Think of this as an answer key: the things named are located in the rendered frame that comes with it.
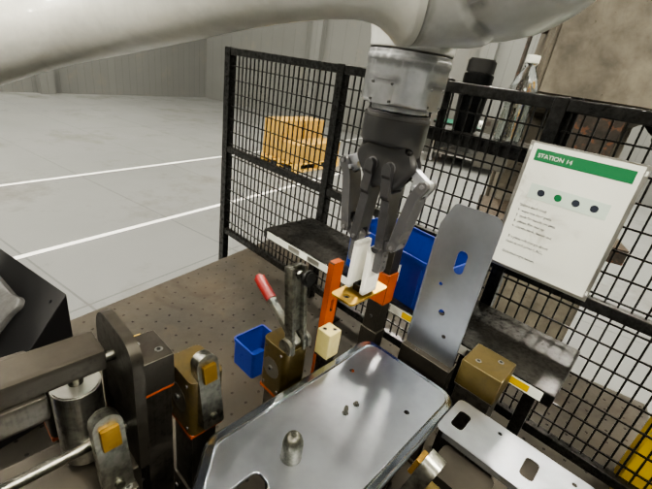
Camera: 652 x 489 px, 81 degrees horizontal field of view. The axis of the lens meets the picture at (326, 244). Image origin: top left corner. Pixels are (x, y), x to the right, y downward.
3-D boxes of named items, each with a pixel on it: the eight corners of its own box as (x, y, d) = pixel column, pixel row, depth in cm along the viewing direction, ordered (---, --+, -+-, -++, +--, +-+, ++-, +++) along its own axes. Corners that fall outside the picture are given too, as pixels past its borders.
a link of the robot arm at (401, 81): (427, 51, 35) (411, 118, 38) (468, 63, 42) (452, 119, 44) (351, 44, 41) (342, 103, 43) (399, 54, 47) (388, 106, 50)
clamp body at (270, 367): (269, 481, 85) (284, 356, 70) (243, 449, 91) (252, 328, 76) (291, 463, 89) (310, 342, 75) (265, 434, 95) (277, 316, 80)
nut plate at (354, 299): (350, 308, 50) (352, 299, 49) (329, 294, 52) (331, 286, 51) (387, 288, 56) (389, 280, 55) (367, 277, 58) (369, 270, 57)
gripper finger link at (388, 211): (399, 160, 47) (409, 162, 46) (387, 244, 51) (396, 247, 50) (380, 162, 45) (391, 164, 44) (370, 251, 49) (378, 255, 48)
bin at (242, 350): (251, 380, 110) (253, 355, 106) (231, 360, 116) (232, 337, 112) (280, 364, 117) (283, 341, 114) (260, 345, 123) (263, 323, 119)
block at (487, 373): (447, 504, 86) (502, 382, 71) (417, 476, 90) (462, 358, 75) (464, 480, 91) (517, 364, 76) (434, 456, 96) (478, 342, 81)
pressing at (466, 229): (450, 370, 81) (505, 220, 67) (405, 341, 88) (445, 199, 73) (451, 368, 81) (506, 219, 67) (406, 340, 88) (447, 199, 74)
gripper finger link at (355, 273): (358, 243, 50) (354, 240, 50) (348, 288, 53) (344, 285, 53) (372, 238, 52) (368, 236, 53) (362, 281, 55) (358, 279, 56)
